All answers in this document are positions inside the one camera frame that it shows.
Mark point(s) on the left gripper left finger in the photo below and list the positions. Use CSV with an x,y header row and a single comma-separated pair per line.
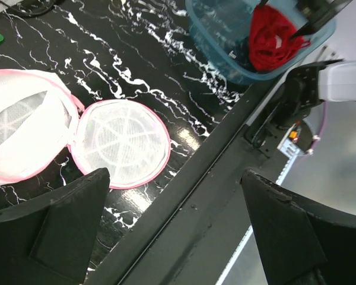
x,y
49,239

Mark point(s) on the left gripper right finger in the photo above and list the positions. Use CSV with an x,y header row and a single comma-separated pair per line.
x,y
300,241

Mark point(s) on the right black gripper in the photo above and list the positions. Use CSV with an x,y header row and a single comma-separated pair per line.
x,y
317,14

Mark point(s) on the red bra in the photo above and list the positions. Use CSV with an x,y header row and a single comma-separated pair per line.
x,y
270,43

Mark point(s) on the white pink mesh laundry bag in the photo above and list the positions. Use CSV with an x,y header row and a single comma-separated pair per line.
x,y
39,117

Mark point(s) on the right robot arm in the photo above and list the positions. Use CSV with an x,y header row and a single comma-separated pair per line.
x,y
304,88

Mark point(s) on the blue transparent plastic bin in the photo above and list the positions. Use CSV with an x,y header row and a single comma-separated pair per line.
x,y
220,30

